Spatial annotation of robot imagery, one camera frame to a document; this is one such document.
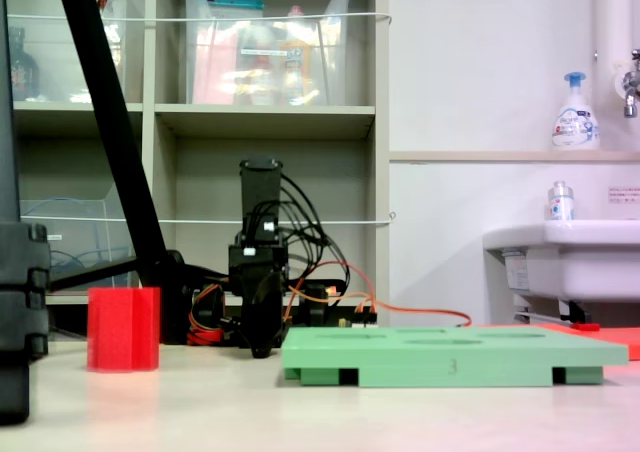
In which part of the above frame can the dark glass bottle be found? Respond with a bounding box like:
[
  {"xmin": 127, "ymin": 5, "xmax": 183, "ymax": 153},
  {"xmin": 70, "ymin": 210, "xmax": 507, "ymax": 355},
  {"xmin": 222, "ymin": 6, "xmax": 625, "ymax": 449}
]
[{"xmin": 7, "ymin": 25, "xmax": 42, "ymax": 103}]

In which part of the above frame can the red cross columnar block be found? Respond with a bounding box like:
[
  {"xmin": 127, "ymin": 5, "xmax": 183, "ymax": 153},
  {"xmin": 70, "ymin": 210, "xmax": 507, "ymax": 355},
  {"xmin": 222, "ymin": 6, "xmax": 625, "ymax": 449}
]
[{"xmin": 87, "ymin": 286, "xmax": 162, "ymax": 374}]

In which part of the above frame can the small clear sanitizer bottle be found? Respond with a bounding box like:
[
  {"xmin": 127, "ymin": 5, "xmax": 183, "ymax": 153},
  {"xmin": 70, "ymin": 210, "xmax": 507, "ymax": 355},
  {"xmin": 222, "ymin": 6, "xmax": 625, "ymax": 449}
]
[{"xmin": 545, "ymin": 180, "xmax": 576, "ymax": 222}]

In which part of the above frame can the clear plastic storage box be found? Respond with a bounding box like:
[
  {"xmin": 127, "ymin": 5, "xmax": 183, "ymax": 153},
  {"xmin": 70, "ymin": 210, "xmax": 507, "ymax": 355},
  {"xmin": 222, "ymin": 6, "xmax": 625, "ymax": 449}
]
[{"xmin": 6, "ymin": 0, "xmax": 129, "ymax": 105}]

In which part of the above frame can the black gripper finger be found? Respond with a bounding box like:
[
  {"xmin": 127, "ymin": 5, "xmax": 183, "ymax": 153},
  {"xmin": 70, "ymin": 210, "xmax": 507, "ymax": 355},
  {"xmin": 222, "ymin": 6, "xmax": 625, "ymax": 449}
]
[
  {"xmin": 264, "ymin": 271, "xmax": 287, "ymax": 358},
  {"xmin": 241, "ymin": 271, "xmax": 267, "ymax": 360}
]

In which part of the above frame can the black notched tripod leg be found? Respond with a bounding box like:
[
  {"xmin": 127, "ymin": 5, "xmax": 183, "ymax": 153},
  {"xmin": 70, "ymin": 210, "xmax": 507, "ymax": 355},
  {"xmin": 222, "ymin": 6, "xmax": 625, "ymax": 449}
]
[{"xmin": 0, "ymin": 220, "xmax": 52, "ymax": 426}]

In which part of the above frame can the metal faucet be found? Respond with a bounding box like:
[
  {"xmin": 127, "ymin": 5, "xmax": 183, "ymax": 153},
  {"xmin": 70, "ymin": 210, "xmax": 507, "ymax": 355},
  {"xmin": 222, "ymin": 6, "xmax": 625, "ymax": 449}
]
[{"xmin": 613, "ymin": 48, "xmax": 640, "ymax": 119}]

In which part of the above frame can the thin orange wire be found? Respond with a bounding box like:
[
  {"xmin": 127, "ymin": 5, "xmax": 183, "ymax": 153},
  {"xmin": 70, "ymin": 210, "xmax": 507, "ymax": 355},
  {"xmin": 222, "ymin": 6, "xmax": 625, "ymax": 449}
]
[{"xmin": 286, "ymin": 260, "xmax": 474, "ymax": 329}]

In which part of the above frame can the green shape sorting board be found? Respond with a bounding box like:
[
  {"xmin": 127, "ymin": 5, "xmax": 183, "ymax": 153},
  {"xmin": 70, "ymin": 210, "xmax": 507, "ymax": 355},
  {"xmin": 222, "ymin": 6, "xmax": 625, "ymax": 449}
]
[{"xmin": 281, "ymin": 325, "xmax": 630, "ymax": 389}]

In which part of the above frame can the large clear plastic bin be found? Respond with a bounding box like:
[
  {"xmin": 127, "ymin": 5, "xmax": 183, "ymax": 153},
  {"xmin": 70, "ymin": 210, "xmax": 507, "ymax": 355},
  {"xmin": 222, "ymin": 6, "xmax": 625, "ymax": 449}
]
[{"xmin": 183, "ymin": 0, "xmax": 352, "ymax": 108}]

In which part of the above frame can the red printed wall label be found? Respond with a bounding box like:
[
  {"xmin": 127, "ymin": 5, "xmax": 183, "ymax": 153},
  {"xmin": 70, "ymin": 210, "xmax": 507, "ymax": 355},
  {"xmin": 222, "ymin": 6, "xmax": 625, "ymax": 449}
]
[{"xmin": 608, "ymin": 186, "xmax": 640, "ymax": 205}]

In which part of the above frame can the white sink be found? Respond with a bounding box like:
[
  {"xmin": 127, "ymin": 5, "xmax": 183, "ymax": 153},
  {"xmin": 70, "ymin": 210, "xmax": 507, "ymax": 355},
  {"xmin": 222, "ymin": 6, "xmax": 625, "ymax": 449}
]
[{"xmin": 481, "ymin": 218, "xmax": 640, "ymax": 324}]

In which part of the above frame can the orange labelled bottle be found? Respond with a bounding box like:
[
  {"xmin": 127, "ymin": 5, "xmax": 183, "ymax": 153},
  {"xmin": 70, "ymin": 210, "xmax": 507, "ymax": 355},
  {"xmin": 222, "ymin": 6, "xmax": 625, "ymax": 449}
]
[{"xmin": 278, "ymin": 5, "xmax": 315, "ymax": 106}]

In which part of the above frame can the white foam soap bottle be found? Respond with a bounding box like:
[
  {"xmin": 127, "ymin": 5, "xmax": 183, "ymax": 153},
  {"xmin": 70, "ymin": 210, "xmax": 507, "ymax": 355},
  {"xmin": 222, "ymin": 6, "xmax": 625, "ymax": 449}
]
[{"xmin": 551, "ymin": 71, "xmax": 602, "ymax": 151}]

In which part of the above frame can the clear bin with cables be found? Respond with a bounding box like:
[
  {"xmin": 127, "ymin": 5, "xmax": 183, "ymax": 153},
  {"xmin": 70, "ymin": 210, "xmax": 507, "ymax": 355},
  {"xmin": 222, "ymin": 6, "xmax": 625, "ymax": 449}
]
[{"xmin": 19, "ymin": 199, "xmax": 140, "ymax": 279}]

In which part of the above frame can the white wall pipe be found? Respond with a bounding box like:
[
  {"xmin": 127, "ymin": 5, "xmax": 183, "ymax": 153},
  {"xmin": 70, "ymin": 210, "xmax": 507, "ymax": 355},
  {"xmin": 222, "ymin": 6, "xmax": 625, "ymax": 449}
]
[{"xmin": 591, "ymin": 0, "xmax": 634, "ymax": 151}]

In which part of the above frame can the orange flat block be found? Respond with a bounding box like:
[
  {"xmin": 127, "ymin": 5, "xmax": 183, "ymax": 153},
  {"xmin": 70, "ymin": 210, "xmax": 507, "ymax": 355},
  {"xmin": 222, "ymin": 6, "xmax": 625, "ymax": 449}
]
[{"xmin": 472, "ymin": 321, "xmax": 640, "ymax": 362}]

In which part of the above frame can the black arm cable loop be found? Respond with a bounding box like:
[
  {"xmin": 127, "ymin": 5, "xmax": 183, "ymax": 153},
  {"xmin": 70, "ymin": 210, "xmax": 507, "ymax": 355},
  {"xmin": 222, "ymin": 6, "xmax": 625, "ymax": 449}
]
[{"xmin": 277, "ymin": 173, "xmax": 351, "ymax": 296}]

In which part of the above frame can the beige shelf unit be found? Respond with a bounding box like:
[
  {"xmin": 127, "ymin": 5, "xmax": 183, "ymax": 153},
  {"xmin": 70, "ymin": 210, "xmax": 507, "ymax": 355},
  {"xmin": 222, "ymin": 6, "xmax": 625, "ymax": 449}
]
[{"xmin": 0, "ymin": 0, "xmax": 392, "ymax": 307}]

